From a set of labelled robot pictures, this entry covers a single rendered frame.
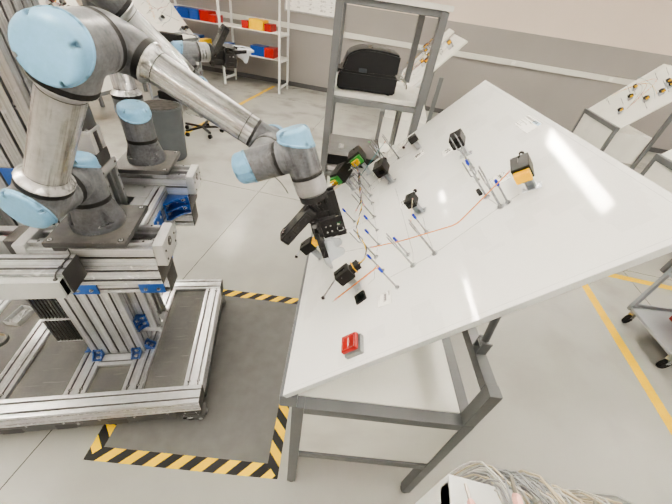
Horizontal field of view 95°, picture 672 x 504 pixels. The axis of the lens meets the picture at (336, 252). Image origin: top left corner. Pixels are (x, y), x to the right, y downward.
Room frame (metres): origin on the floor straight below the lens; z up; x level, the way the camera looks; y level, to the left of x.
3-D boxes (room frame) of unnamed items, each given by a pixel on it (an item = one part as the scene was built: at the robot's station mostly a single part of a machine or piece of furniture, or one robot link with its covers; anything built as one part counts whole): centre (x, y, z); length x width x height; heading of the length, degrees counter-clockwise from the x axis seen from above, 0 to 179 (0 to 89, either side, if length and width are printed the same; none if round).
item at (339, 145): (1.90, -0.01, 1.09); 0.35 x 0.33 x 0.07; 3
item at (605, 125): (5.57, -4.20, 0.83); 1.18 x 0.72 x 1.65; 172
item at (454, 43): (4.44, -0.67, 0.83); 1.18 x 0.72 x 1.65; 175
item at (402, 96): (1.97, -0.06, 0.93); 0.61 x 0.51 x 1.85; 3
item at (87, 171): (0.76, 0.78, 1.33); 0.13 x 0.12 x 0.14; 3
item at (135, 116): (1.25, 0.90, 1.33); 0.13 x 0.12 x 0.14; 40
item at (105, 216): (0.77, 0.78, 1.21); 0.15 x 0.15 x 0.10
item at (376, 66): (1.86, -0.01, 1.56); 0.30 x 0.23 x 0.19; 94
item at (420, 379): (1.04, -0.22, 0.60); 1.17 x 0.58 x 0.40; 3
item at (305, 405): (1.04, -0.21, 0.40); 1.18 x 0.60 x 0.80; 3
